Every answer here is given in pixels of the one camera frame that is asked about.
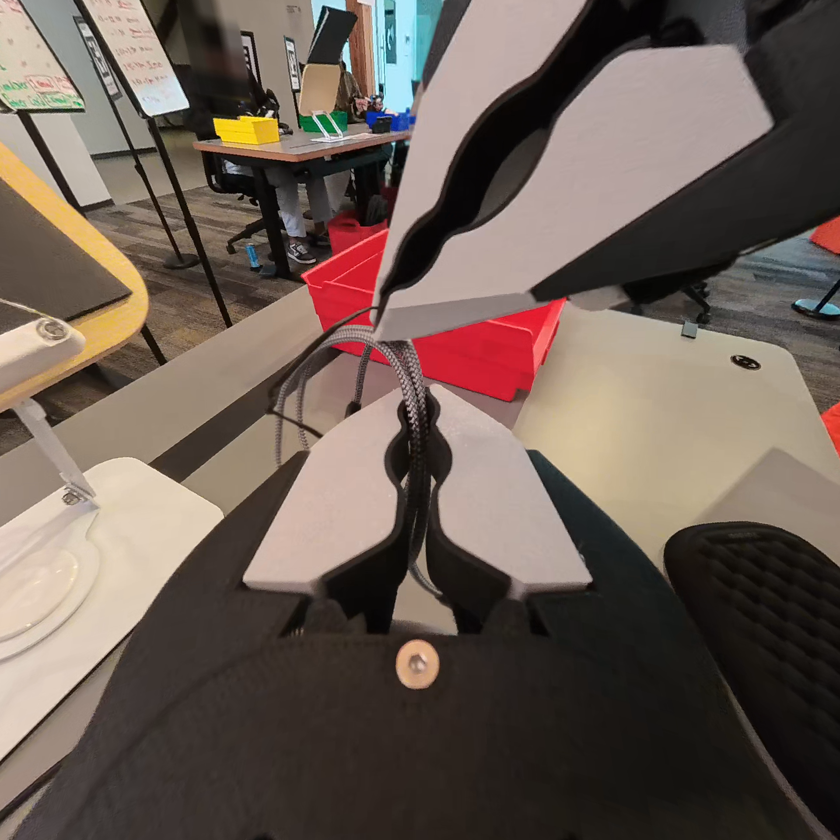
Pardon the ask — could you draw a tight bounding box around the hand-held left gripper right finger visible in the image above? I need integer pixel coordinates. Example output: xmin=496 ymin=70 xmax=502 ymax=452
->
xmin=424 ymin=385 xmax=595 ymax=620

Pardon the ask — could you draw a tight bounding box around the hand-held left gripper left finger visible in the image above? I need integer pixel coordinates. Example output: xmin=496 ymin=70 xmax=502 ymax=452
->
xmin=246 ymin=388 xmax=413 ymax=620

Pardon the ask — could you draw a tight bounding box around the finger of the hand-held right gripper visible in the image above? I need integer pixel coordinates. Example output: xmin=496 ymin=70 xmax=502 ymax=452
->
xmin=374 ymin=44 xmax=775 ymax=345
xmin=374 ymin=0 xmax=592 ymax=300

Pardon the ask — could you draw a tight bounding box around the grey braided cable silver plug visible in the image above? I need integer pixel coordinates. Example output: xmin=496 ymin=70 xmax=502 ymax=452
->
xmin=272 ymin=329 xmax=443 ymax=598

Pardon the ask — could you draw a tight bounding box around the black round-base pole stand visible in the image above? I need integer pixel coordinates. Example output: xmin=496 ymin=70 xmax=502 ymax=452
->
xmin=793 ymin=273 xmax=840 ymax=320

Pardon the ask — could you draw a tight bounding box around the red plastic bin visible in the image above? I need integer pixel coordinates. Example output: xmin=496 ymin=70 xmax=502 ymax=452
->
xmin=305 ymin=230 xmax=568 ymax=401

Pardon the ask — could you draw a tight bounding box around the background office desk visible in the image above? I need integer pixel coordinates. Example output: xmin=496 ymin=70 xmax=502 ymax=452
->
xmin=195 ymin=125 xmax=410 ymax=279

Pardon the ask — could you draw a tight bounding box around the red storage crate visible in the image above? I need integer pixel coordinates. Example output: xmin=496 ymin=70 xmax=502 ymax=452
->
xmin=329 ymin=213 xmax=388 ymax=253

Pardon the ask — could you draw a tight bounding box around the white flip chart board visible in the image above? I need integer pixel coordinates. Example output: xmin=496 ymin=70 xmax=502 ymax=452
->
xmin=77 ymin=0 xmax=233 ymax=329
xmin=0 ymin=0 xmax=90 ymax=211

